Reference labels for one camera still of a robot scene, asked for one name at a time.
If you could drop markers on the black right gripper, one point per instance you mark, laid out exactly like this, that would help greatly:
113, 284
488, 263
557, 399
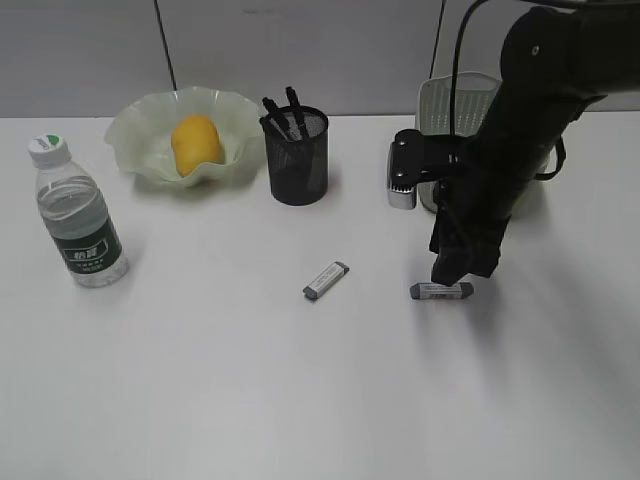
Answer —
479, 178

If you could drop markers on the grey eraser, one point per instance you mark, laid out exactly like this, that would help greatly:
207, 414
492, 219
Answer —
325, 280
434, 291

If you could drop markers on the black marker pen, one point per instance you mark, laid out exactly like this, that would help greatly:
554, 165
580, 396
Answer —
270, 129
278, 116

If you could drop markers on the black marker pen slanted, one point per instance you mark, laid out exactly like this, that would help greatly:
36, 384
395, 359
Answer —
297, 111

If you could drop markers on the yellow mango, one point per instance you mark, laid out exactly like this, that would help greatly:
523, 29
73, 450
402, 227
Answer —
195, 141

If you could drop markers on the clear water bottle green label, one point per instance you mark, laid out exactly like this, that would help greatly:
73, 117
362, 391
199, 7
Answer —
75, 214

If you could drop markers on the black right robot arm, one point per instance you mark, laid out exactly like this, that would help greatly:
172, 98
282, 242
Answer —
556, 60

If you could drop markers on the pale green woven basket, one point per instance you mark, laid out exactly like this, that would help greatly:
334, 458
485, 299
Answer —
475, 92

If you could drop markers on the black mesh pen holder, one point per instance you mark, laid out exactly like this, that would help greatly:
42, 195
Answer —
298, 169

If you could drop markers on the pale green ruffled plate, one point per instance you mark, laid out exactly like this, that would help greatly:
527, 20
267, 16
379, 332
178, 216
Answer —
140, 135

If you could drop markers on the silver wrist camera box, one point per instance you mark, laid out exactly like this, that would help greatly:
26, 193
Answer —
399, 198

